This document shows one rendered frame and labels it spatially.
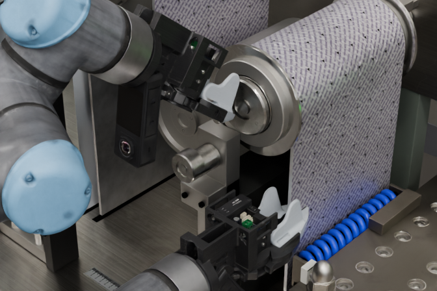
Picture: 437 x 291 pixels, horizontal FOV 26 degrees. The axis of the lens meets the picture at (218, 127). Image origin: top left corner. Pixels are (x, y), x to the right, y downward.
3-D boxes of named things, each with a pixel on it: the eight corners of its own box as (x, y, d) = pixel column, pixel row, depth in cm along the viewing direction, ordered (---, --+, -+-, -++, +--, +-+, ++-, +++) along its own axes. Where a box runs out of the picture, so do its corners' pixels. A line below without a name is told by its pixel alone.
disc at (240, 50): (210, 132, 125) (207, 30, 117) (212, 130, 125) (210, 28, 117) (298, 173, 116) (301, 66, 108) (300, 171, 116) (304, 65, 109)
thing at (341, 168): (284, 264, 126) (290, 147, 116) (385, 188, 140) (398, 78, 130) (287, 265, 125) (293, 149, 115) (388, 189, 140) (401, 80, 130)
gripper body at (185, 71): (234, 53, 107) (173, 18, 97) (201, 122, 107) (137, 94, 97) (185, 33, 111) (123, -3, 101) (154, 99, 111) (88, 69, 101)
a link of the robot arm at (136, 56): (110, 84, 93) (58, 58, 98) (138, 96, 97) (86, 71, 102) (143, 15, 93) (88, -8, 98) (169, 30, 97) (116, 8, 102)
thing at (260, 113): (274, 131, 113) (234, 139, 119) (284, 125, 114) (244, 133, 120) (250, 73, 112) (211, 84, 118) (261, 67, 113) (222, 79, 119)
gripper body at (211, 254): (283, 211, 112) (214, 259, 105) (281, 267, 117) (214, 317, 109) (235, 185, 116) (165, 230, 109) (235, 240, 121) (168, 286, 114)
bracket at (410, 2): (365, 10, 133) (365, -3, 132) (388, -3, 137) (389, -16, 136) (394, 20, 130) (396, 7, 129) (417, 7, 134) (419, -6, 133)
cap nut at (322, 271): (300, 289, 120) (302, 262, 118) (318, 275, 122) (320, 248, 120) (324, 303, 118) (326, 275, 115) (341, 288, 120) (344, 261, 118)
